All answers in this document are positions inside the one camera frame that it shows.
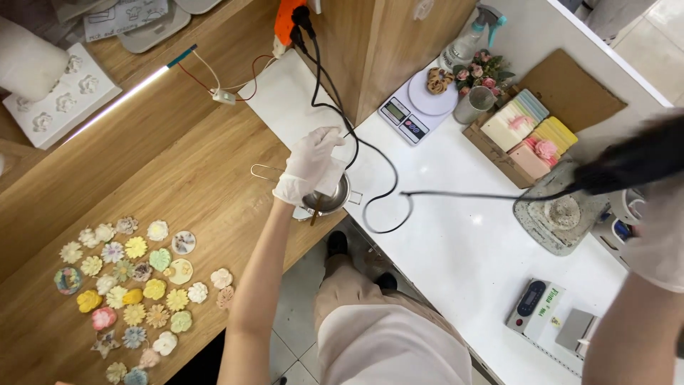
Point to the brown cardboard sheet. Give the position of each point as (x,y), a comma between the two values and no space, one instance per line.
(574,91)

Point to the white kitchen scale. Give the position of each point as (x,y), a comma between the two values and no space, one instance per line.
(414,109)

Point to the group of colourful flower casts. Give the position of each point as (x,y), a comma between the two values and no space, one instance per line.
(133,299)

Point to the clear spray bottle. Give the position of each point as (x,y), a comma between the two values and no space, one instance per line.
(466,45)

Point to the small digital pocket scale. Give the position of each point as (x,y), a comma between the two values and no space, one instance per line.
(545,315)

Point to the speckled grey tray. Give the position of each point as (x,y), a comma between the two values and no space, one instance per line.
(561,216)

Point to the grey cup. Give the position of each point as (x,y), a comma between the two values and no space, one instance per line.
(473,104)

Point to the person's left hand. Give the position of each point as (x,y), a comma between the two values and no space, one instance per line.
(304,171)

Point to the black heat gun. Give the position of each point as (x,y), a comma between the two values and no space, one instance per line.
(636,158)

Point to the small metal melting pot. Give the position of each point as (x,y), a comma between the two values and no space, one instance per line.
(334,202)

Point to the pink artificial flower bouquet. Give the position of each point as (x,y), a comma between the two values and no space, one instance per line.
(483,72)

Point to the orange power strip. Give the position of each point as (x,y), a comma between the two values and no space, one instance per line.
(286,19)

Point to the white flat board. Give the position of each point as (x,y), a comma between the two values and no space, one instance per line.
(283,101)

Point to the led light strip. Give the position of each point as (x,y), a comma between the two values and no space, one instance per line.
(120,99)

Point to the white cylinder roll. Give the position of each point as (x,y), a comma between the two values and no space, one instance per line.
(26,61)

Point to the wooden stirring stick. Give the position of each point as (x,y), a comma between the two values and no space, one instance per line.
(316,213)

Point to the person's beige clothing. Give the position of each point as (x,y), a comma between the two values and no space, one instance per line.
(379,337)

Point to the white paper tissue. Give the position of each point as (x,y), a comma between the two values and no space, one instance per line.
(332,179)

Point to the person's left fingers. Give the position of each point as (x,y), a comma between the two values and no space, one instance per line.
(323,140)

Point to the white silicone flower mould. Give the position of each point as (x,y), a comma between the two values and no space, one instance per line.
(64,104)

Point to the person's right hand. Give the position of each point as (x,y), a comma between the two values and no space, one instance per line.
(660,240)

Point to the paper sheet with drawings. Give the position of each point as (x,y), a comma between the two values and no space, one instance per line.
(123,19)

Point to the white mug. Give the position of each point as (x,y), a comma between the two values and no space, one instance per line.
(628,206)

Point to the cardboard tray of soap bars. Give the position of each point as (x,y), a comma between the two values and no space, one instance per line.
(526,139)

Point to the person's black shoe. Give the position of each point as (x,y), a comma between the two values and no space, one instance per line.
(386,281)
(336,243)

